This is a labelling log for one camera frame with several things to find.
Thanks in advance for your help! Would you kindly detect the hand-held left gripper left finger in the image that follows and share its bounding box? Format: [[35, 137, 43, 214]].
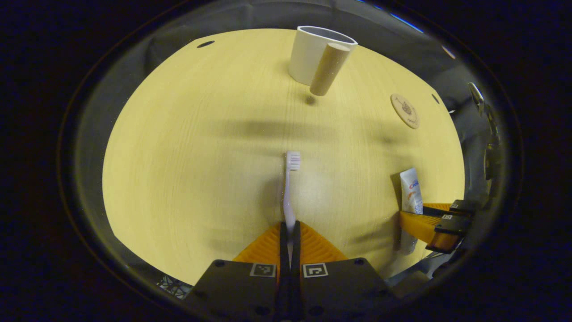
[[185, 221, 291, 322]]

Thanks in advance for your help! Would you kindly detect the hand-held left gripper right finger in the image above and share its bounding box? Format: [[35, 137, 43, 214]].
[[290, 220, 396, 322]]

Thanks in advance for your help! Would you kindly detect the white toothpaste tube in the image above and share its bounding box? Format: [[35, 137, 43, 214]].
[[395, 168, 424, 255]]

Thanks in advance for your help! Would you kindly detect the round cork coaster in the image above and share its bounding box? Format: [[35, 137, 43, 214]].
[[390, 93, 421, 130]]

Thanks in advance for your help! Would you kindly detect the white toothbrush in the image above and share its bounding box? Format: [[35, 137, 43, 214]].
[[282, 151, 302, 269]]

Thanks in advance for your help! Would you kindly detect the white cup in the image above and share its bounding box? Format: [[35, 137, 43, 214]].
[[288, 25, 358, 97]]

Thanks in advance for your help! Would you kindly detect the light wooden desktop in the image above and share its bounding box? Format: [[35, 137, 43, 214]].
[[102, 28, 465, 287]]

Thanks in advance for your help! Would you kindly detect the grey mesh object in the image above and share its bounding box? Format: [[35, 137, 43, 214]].
[[156, 275, 193, 300]]

